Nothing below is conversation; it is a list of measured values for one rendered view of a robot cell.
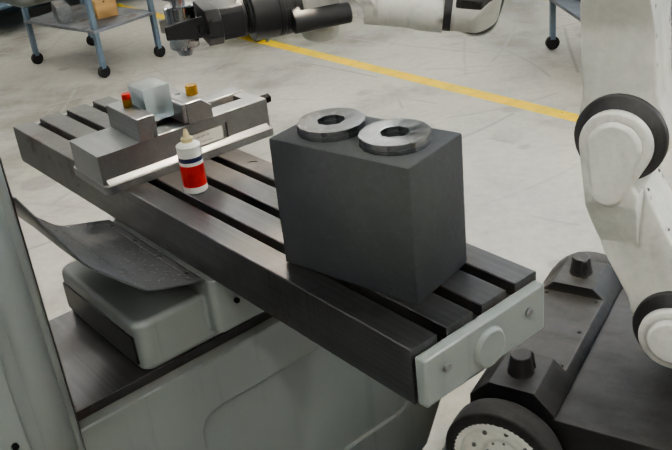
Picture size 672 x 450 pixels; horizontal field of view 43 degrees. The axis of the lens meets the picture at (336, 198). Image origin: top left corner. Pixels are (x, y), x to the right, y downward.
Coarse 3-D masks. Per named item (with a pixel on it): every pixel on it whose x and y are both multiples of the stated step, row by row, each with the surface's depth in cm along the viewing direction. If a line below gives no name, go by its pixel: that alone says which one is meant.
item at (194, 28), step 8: (200, 16) 134; (176, 24) 133; (184, 24) 133; (192, 24) 133; (200, 24) 133; (168, 32) 132; (176, 32) 133; (184, 32) 133; (192, 32) 134; (200, 32) 133; (168, 40) 133
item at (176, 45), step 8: (168, 16) 133; (176, 16) 133; (184, 16) 133; (192, 16) 134; (168, 24) 134; (176, 40) 135; (184, 40) 135; (192, 40) 135; (176, 48) 135; (184, 48) 135; (192, 48) 136
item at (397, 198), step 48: (288, 144) 110; (336, 144) 107; (384, 144) 102; (432, 144) 104; (288, 192) 113; (336, 192) 108; (384, 192) 102; (432, 192) 104; (288, 240) 117; (336, 240) 111; (384, 240) 106; (432, 240) 106; (384, 288) 109; (432, 288) 109
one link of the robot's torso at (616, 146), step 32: (608, 128) 130; (640, 128) 129; (608, 160) 132; (640, 160) 131; (608, 192) 135; (640, 192) 136; (608, 224) 141; (640, 224) 140; (608, 256) 145; (640, 256) 142; (640, 288) 145; (640, 320) 145
